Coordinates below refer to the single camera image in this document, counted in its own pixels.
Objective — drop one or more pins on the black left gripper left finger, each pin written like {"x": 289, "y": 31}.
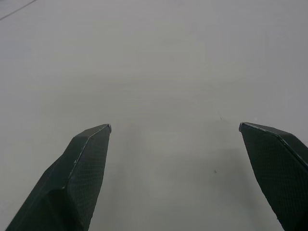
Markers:
{"x": 72, "y": 183}

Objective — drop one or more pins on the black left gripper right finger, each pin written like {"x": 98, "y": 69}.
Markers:
{"x": 276, "y": 168}

